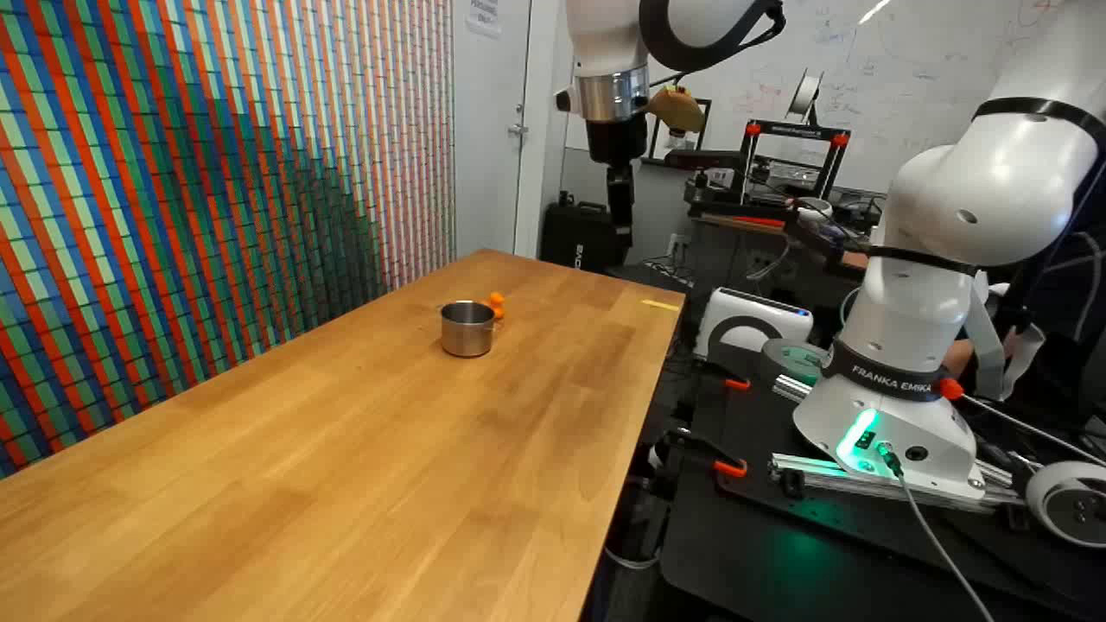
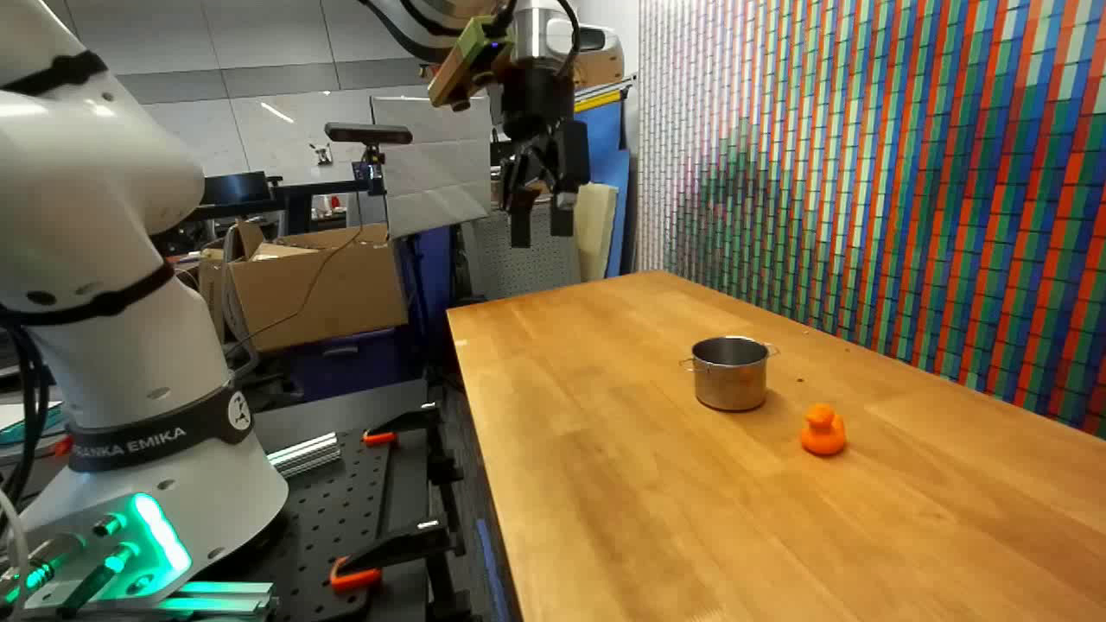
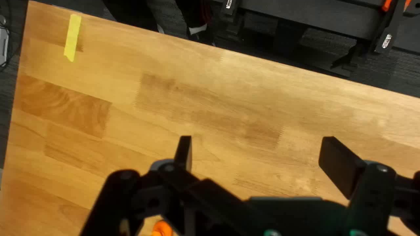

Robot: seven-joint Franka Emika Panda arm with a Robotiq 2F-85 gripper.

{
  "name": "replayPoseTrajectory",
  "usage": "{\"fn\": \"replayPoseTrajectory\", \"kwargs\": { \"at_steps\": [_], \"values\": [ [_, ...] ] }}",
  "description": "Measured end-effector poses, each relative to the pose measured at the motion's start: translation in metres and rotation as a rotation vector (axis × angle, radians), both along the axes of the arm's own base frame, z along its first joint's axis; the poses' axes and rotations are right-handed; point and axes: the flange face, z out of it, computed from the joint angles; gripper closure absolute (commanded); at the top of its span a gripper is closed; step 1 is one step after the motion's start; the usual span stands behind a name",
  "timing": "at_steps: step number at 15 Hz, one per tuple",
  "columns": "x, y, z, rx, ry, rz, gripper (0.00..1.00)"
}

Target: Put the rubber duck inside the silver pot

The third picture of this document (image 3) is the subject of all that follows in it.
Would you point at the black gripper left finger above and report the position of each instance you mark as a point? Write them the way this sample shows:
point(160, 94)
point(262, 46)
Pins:
point(174, 197)

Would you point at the orange ball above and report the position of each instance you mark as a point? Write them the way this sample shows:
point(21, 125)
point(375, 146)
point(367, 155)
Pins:
point(160, 229)

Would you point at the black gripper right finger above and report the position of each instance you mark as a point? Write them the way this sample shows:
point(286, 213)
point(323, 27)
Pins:
point(371, 188)

